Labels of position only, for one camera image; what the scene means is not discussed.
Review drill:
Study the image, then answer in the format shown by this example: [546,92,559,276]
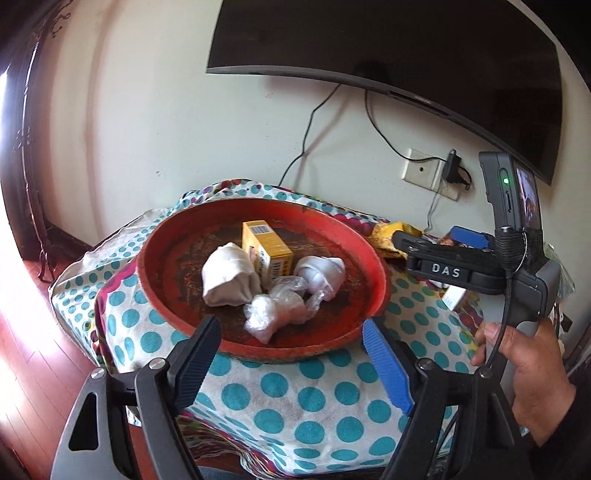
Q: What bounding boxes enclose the small white box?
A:
[441,284,468,310]

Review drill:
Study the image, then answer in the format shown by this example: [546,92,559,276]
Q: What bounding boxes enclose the white wall power socket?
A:
[436,179,462,202]

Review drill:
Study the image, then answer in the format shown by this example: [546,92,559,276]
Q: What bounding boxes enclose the small white rolled sock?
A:
[294,255,346,302]

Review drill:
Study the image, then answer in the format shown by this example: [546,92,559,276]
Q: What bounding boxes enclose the person's right hand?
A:
[471,318,574,445]

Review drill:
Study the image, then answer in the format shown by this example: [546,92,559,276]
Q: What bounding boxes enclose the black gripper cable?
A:
[478,225,528,377]

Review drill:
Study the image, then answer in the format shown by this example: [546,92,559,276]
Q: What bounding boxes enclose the dark wooden carved furniture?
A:
[0,0,100,283]

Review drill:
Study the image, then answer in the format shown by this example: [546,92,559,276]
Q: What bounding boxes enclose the black power adapter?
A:
[442,149,463,184]

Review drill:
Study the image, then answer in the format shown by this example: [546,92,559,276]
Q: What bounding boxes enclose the yellow snack packet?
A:
[368,222,423,260]

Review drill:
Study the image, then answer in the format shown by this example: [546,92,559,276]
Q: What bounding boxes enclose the thin black television cable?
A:
[277,84,341,186]

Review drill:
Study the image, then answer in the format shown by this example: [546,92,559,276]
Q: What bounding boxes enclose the polka dot cloth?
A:
[48,179,561,476]

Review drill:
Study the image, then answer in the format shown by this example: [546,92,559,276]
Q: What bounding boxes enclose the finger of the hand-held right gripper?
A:
[392,229,496,260]
[449,225,491,251]

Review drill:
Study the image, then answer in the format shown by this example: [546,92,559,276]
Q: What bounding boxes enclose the white wall coax plate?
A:
[402,148,445,190]

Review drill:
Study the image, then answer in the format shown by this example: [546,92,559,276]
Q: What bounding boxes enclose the red round tray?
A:
[136,198,387,361]

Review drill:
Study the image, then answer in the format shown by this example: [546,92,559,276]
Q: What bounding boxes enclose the grey adapter cable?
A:
[424,185,445,232]

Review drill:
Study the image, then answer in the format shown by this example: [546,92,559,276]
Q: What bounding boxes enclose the yellow cardboard box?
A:
[242,220,294,280]

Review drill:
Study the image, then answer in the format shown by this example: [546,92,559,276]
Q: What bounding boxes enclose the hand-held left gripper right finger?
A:
[361,318,536,480]

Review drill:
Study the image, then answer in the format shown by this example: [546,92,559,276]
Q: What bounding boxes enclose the black flat television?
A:
[205,0,566,188]

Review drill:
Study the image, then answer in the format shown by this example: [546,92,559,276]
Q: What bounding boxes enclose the black television power cable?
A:
[364,89,448,163]

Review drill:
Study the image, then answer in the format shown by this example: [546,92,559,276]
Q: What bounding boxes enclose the large white rolled sock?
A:
[202,244,263,306]

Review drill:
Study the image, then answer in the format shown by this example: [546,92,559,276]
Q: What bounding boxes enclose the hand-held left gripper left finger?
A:
[50,315,222,480]

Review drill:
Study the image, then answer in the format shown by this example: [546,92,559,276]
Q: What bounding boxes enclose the crumpled clear plastic bag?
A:
[244,275,326,344]

